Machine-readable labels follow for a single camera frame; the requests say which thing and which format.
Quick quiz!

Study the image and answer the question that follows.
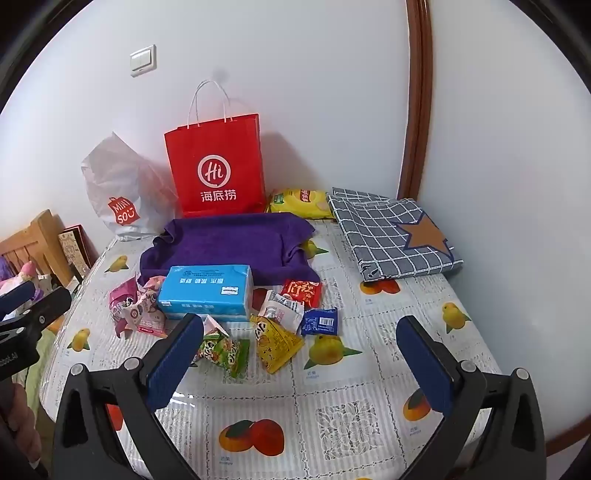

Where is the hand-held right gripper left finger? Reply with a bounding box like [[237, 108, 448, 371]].
[[53, 313, 206, 480]]

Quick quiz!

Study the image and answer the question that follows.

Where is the pale green bedding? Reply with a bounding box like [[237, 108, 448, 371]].
[[25, 330, 58, 409]]

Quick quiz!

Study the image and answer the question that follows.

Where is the grey checked cloth with star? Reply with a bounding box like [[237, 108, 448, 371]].
[[326, 187, 465, 282]]

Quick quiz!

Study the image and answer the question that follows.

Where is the light pink snack packet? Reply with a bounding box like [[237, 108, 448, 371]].
[[136, 272, 167, 296]]

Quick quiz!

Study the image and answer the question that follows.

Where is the pink plush toy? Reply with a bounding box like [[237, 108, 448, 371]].
[[0, 261, 51, 296]]

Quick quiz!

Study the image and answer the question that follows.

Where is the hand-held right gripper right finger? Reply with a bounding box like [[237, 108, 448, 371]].
[[396, 315, 548, 480]]

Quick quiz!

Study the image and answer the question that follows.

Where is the yellow chips bag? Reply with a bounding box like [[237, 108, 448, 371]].
[[267, 188, 335, 220]]

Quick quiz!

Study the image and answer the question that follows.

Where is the brown patterned book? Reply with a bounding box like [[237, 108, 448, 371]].
[[58, 224, 99, 282]]

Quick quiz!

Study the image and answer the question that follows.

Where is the blue snack packet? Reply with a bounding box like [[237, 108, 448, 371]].
[[300, 308, 339, 336]]

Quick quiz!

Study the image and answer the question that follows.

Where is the red snack packet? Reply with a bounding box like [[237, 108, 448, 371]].
[[281, 279, 322, 309]]

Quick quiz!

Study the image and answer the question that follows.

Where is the blue tissue pack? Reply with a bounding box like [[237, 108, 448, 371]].
[[157, 264, 254, 322]]

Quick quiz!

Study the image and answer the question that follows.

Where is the red paper bag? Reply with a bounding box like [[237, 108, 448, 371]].
[[164, 79, 267, 219]]

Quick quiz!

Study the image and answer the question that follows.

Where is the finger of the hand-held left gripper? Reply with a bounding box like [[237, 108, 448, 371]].
[[0, 286, 73, 344], [0, 279, 38, 320]]

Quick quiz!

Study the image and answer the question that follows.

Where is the white plastic bag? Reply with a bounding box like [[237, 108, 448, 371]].
[[81, 131, 178, 243]]

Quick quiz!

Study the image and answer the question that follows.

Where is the person's left hand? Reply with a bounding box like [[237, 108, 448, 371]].
[[0, 382, 43, 468]]

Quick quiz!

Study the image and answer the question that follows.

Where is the bear print snack packet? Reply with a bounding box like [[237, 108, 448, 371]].
[[124, 291, 168, 340]]

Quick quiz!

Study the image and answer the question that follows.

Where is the white snack packet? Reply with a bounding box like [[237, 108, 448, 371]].
[[257, 290, 304, 332]]

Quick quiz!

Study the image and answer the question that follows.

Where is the purple towel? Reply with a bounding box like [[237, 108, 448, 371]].
[[139, 213, 321, 287]]

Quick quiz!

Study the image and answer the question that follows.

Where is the white light switch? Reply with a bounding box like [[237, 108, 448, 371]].
[[129, 45, 158, 78]]

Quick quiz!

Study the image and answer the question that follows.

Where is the yellow triangular snack packet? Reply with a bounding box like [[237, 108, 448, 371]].
[[250, 315, 305, 374]]

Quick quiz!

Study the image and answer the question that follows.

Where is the brown wooden door frame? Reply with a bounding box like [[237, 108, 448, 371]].
[[397, 0, 435, 201]]

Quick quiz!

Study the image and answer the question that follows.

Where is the wooden headboard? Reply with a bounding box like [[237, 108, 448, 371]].
[[0, 209, 77, 291]]

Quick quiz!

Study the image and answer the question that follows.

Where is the green snack packet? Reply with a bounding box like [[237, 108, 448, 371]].
[[196, 315, 251, 379]]

